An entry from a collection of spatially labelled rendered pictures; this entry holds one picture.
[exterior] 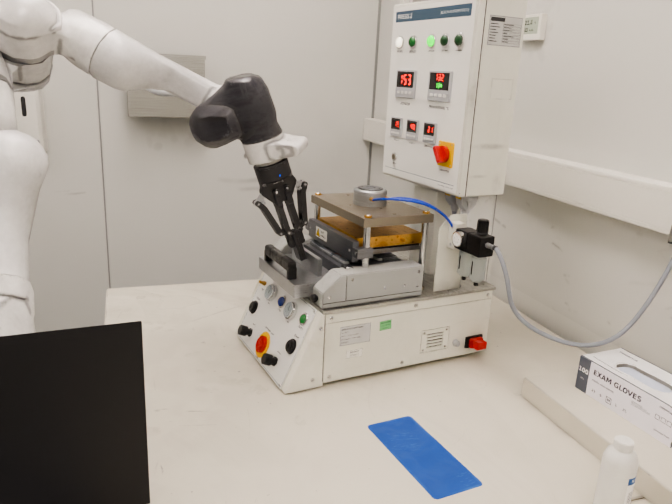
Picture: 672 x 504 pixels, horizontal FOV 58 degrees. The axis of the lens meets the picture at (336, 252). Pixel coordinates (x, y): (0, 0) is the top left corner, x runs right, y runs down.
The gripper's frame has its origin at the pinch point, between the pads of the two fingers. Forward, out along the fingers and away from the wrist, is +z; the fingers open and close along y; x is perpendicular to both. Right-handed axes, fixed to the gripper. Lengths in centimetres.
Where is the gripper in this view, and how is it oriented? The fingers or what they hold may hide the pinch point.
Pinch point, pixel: (297, 244)
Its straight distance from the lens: 136.7
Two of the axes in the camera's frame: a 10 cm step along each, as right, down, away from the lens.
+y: -8.6, 4.1, -3.2
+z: 2.6, 8.7, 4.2
